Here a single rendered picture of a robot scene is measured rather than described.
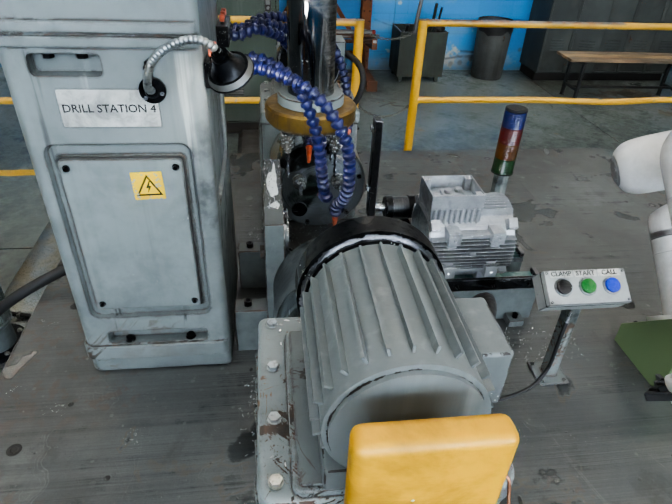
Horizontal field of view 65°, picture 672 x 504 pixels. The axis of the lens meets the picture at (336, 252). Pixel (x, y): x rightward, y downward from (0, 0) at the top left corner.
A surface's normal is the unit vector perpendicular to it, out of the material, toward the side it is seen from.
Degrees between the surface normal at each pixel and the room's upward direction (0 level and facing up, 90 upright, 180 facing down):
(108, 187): 90
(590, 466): 0
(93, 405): 0
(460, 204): 90
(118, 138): 90
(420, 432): 0
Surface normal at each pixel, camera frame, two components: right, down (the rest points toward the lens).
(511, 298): 0.11, 0.56
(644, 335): -0.99, 0.04
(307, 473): 0.04, -0.83
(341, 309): -0.61, -0.61
